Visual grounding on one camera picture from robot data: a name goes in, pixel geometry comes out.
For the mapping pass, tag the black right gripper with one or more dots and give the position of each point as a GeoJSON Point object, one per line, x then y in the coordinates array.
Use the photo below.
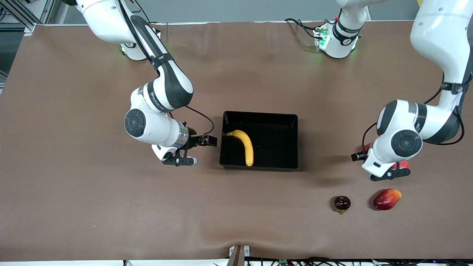
{"type": "Point", "coordinates": [193, 140]}

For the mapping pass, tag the red yellow apple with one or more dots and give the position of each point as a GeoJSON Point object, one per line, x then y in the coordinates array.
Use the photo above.
{"type": "Point", "coordinates": [367, 147]}

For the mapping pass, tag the yellow banana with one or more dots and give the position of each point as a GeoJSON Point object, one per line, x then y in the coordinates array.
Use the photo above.
{"type": "Point", "coordinates": [247, 146]}

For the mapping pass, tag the black plastic box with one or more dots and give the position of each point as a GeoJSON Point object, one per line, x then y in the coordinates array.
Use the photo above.
{"type": "Point", "coordinates": [273, 140]}

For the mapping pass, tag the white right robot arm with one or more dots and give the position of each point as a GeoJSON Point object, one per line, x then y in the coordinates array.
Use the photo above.
{"type": "Point", "coordinates": [111, 18]}

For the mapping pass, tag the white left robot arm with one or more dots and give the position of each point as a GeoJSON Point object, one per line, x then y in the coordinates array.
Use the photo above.
{"type": "Point", "coordinates": [436, 33]}

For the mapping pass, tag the connector box with green light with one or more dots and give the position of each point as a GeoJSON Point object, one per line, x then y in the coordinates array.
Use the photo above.
{"type": "Point", "coordinates": [322, 37]}

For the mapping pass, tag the red pomegranate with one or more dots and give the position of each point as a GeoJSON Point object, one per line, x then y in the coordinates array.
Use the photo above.
{"type": "Point", "coordinates": [403, 164]}

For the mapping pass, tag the dark purple mangosteen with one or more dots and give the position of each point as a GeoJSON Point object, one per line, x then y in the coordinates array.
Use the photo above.
{"type": "Point", "coordinates": [342, 203]}

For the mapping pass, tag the red yellow mango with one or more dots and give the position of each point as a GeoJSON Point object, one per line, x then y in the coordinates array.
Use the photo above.
{"type": "Point", "coordinates": [386, 199]}

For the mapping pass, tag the brown table mat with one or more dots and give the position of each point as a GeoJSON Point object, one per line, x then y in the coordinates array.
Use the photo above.
{"type": "Point", "coordinates": [236, 214]}

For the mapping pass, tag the small green circuit board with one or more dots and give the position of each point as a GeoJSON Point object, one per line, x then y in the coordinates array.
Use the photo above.
{"type": "Point", "coordinates": [283, 262]}

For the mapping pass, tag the silver metal bracket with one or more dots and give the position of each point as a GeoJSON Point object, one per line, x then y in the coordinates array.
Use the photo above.
{"type": "Point", "coordinates": [238, 256]}

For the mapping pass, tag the aluminium frame profile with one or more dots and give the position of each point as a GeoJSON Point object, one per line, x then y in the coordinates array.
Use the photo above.
{"type": "Point", "coordinates": [22, 16]}

